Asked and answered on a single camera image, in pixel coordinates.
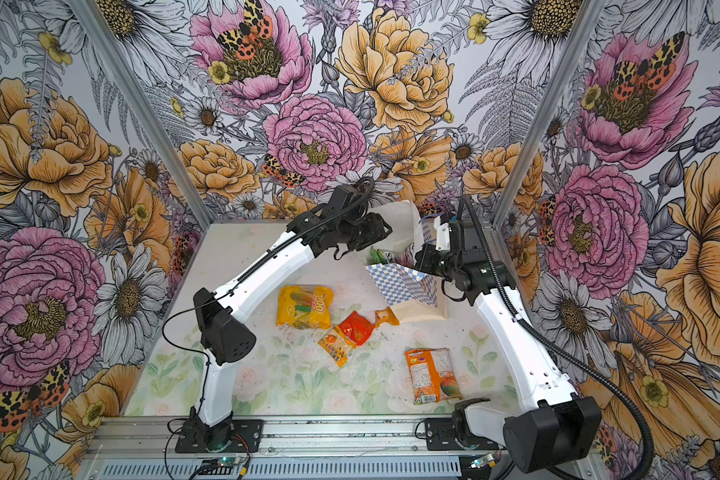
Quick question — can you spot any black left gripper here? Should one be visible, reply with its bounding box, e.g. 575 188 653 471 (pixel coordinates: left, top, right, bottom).
338 211 392 250

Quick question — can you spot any green chips snack bag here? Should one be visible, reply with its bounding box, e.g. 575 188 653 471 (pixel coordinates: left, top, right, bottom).
367 247 394 265

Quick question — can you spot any blue checkered paper bag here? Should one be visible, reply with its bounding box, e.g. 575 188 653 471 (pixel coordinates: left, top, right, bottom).
358 201 447 323

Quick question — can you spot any small orange candy packet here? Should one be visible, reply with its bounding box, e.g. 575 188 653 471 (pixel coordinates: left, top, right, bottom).
374 307 400 328

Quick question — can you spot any yellow snack bag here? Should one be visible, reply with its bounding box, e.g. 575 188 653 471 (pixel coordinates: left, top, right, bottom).
276 285 334 330

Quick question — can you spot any red snack packet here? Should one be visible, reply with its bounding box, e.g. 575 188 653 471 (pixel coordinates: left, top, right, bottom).
339 311 375 346

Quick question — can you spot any orange white snack bag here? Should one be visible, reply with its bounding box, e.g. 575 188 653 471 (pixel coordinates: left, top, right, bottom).
405 348 461 405

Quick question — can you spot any orange yellow snack packet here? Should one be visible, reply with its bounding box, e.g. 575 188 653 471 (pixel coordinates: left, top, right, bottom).
318 326 356 368

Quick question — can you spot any purple Fox's candy bag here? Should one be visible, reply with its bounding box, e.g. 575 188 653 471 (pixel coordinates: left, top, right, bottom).
394 249 416 269

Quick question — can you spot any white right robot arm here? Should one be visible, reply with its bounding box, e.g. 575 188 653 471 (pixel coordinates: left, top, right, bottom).
415 216 601 473

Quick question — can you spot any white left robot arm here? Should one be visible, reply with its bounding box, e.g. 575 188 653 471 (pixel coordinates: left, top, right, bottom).
190 178 392 433

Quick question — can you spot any black corrugated right cable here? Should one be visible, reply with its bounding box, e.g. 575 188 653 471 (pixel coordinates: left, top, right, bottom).
455 194 655 480

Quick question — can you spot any black corrugated cable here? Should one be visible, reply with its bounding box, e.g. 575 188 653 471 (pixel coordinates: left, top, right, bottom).
455 194 655 480
161 176 376 421

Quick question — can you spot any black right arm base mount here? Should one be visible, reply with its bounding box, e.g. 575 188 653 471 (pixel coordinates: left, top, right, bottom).
416 397 500 451

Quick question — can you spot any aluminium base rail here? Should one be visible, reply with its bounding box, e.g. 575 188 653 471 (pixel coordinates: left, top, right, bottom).
84 413 500 460

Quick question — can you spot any aluminium corner post left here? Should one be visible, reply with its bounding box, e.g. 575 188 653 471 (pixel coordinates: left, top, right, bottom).
70 1 213 231

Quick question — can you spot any aluminium corner post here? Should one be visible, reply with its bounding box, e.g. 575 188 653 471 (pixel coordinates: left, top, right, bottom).
491 0 607 230
70 1 213 231

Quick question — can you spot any black corrugated left cable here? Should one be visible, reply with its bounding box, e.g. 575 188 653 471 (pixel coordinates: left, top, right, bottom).
161 176 376 421

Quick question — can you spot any aluminium corner post right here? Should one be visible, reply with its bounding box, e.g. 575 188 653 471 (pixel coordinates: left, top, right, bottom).
491 0 607 230

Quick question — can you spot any white slotted cable duct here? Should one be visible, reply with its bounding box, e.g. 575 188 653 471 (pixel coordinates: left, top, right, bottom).
87 456 462 479

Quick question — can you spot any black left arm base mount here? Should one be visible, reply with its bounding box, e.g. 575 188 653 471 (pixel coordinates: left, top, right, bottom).
175 407 264 454

